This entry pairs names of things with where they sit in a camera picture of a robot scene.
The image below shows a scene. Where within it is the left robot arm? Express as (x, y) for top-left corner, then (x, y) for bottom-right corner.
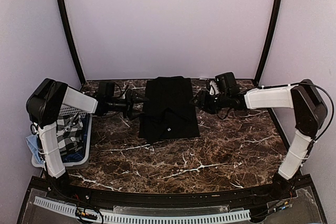
(26, 78), (148, 179)

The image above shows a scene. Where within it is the light blue shirt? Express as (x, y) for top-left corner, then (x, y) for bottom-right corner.
(25, 135), (43, 164)

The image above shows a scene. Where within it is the black front rail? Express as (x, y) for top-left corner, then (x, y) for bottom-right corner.
(31, 175), (313, 210)

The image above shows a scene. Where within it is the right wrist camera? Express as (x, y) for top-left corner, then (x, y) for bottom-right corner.
(206, 80), (219, 95)

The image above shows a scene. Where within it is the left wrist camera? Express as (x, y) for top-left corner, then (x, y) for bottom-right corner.
(118, 84), (131, 100)

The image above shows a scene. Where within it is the right black frame post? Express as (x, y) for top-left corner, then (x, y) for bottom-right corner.
(254, 0), (281, 86)

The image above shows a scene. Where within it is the black long sleeve shirt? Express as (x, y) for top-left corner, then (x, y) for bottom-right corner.
(138, 76), (200, 144)

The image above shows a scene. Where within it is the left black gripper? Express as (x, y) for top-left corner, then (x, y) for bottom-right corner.
(107, 90), (149, 121)

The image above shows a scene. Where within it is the white slotted cable duct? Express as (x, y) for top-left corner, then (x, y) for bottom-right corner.
(34, 196), (250, 223)

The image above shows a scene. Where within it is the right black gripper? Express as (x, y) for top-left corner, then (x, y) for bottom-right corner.
(189, 90), (229, 114)

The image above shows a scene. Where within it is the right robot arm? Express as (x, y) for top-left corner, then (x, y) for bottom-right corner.
(190, 72), (328, 180)

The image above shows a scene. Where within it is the black white plaid shirt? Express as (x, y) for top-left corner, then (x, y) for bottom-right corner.
(56, 113), (83, 157)

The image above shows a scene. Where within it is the dark blue shirt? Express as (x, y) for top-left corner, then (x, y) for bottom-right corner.
(61, 115), (90, 163)

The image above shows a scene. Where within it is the grey plastic laundry basket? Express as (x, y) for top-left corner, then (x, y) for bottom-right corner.
(30, 107), (93, 169)

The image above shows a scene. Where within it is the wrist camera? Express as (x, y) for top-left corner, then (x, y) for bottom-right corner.
(118, 84), (131, 100)
(206, 80), (219, 95)

